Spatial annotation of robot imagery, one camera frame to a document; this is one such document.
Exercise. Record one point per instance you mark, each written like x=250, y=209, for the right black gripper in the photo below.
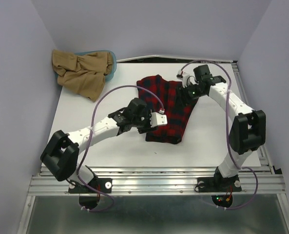
x=184, y=89

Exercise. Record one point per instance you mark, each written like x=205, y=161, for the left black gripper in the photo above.
x=147, y=127

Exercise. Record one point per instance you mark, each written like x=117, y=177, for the red plaid skirt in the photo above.
x=177, y=114

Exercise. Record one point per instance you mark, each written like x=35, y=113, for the tan skirt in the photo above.
x=87, y=91

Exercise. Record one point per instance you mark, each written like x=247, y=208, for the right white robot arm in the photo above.
x=245, y=127

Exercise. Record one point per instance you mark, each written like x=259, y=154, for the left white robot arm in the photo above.
x=61, y=153

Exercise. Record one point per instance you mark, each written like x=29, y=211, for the teal plastic basket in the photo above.
x=86, y=68

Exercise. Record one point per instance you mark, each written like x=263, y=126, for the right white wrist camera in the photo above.
x=185, y=78

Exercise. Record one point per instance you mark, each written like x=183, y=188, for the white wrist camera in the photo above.
x=158, y=119
x=185, y=78

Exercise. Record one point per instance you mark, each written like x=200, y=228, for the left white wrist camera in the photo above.
x=158, y=119

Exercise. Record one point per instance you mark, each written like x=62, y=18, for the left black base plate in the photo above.
x=101, y=184

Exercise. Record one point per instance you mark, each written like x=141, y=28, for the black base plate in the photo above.
x=215, y=185
x=101, y=184

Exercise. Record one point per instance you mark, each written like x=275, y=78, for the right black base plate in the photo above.
x=215, y=185

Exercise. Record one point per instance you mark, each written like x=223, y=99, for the aluminium rail frame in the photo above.
x=153, y=187

